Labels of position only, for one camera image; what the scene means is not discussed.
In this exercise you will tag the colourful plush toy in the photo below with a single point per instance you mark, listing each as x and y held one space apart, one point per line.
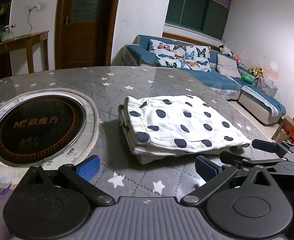
256 71

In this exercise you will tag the small glass jar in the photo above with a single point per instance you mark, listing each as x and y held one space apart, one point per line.
13 31

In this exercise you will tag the clear plastic bag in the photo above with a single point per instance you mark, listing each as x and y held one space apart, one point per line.
268 86

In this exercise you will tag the green-framed window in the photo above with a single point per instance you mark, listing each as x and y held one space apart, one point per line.
194 10

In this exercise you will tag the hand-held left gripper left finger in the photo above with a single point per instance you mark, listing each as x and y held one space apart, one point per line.
88 168

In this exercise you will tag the round black induction cooktop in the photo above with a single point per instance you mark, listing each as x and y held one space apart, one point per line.
37 127

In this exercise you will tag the brown wooden glass-panel door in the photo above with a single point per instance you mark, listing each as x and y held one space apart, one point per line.
82 45

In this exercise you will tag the black white plush toy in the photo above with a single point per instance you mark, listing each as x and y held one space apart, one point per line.
225 50

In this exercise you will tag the small wooden stool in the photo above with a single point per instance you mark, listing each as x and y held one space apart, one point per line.
285 127

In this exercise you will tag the wooden side table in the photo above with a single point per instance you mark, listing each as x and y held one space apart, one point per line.
24 40

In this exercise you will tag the butterfly print pillow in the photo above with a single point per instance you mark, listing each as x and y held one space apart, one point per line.
176 55

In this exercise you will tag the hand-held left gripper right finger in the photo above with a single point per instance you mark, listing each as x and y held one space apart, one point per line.
206 168

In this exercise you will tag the large glass jar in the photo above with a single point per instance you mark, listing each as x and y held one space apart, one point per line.
5 34

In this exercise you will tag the blue corner sofa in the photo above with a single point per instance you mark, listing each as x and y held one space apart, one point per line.
211 77

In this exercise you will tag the green toy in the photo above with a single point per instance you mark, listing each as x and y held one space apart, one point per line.
248 79

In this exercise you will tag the white wall socket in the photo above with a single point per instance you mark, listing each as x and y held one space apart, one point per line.
34 7

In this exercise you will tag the beige cushion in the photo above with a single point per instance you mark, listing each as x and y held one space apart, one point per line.
228 66

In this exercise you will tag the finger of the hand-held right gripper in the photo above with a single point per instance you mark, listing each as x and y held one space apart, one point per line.
236 160
263 144

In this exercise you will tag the white polka dot pants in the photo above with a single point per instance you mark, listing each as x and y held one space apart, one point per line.
181 125

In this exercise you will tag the grey star-print tablecloth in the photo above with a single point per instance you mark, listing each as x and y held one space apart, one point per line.
161 82

